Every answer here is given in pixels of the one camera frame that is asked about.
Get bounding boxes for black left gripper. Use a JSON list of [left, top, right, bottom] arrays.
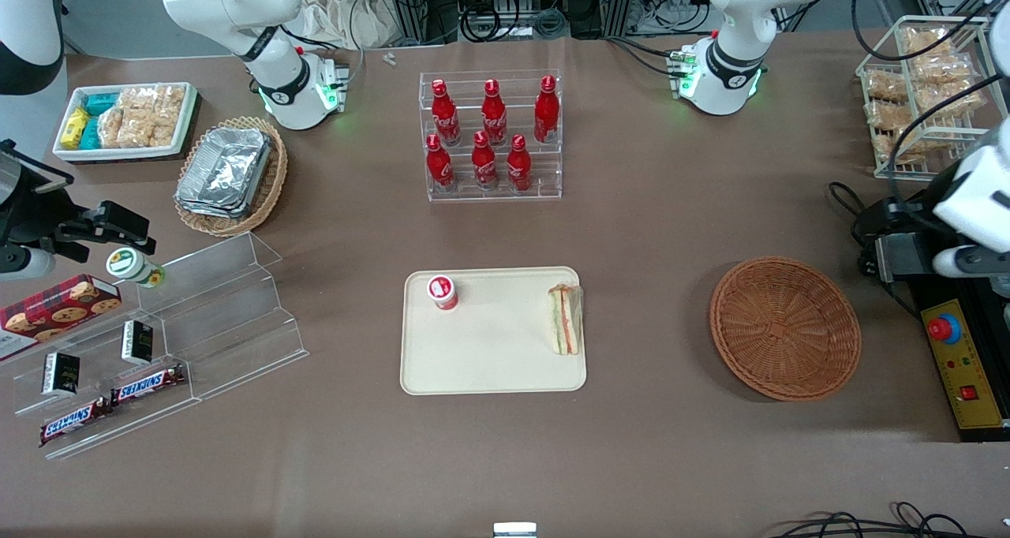
[[855, 191, 960, 247]]

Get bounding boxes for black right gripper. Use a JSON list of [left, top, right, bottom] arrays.
[[0, 140, 157, 260]]

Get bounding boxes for triangle sandwich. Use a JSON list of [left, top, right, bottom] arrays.
[[548, 283, 585, 357]]

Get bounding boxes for white rectangular snack tray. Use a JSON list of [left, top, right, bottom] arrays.
[[52, 81, 199, 163]]

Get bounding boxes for brown round wicker basket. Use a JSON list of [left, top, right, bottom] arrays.
[[709, 256, 862, 402]]

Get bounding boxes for tan oval wicker basket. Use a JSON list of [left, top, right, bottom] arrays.
[[173, 116, 290, 238]]

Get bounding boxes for cream plastic tray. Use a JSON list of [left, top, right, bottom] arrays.
[[400, 267, 588, 396]]

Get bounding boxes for green white lidded cup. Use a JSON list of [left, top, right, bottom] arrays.
[[106, 247, 167, 290]]

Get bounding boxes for black machine housing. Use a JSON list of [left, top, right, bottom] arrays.
[[907, 187, 1010, 444]]

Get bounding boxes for bagged fried snack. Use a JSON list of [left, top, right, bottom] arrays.
[[911, 52, 973, 86], [915, 80, 985, 121], [863, 69, 910, 102], [865, 99, 918, 133], [899, 26, 954, 58], [871, 127, 930, 166]]

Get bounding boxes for aluminium foil container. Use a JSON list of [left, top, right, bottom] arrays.
[[174, 194, 255, 221], [177, 127, 274, 212]]

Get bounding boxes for clear rice cracker bag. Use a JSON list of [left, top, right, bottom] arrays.
[[118, 87, 159, 118], [118, 114, 156, 149], [154, 85, 187, 149], [98, 106, 128, 149]]

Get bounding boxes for red plaid cookie box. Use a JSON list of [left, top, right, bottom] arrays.
[[0, 274, 124, 362]]

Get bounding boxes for small black box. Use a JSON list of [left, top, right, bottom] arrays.
[[40, 351, 82, 398], [120, 320, 155, 366]]

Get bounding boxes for yellow snack pack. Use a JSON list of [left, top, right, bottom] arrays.
[[61, 107, 90, 150]]

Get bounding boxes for clear acrylic stepped stand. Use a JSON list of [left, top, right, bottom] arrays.
[[136, 232, 310, 402], [0, 286, 203, 461]]

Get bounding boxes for snickers chocolate bar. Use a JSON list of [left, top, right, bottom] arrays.
[[39, 396, 114, 447], [110, 364, 188, 407]]

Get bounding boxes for yellow control panel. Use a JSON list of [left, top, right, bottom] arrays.
[[921, 298, 1008, 431]]

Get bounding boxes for beige cloth bag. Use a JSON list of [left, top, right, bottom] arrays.
[[298, 0, 397, 50]]

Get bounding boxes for red cola bottle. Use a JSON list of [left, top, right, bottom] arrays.
[[430, 79, 462, 147], [471, 131, 500, 192], [506, 134, 533, 193], [481, 80, 509, 147], [533, 75, 561, 145], [425, 134, 456, 194]]

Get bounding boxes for red white yogurt cup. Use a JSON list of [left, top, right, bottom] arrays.
[[427, 275, 460, 312]]

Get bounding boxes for clear acrylic bottle rack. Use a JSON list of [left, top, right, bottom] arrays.
[[418, 69, 563, 203]]

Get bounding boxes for grey metal bracket box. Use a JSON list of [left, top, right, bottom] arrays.
[[873, 234, 940, 285]]

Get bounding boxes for black power cable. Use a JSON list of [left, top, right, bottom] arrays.
[[828, 181, 922, 319]]

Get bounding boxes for white wire rack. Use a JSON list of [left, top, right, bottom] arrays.
[[855, 15, 997, 182]]

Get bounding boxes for black floor cables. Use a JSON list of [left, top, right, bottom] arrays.
[[767, 502, 1010, 538]]

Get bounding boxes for aluminium frame posts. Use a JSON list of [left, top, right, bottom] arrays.
[[382, 0, 460, 47]]

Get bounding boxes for black background cable bundle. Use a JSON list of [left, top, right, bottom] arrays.
[[460, 0, 570, 43]]

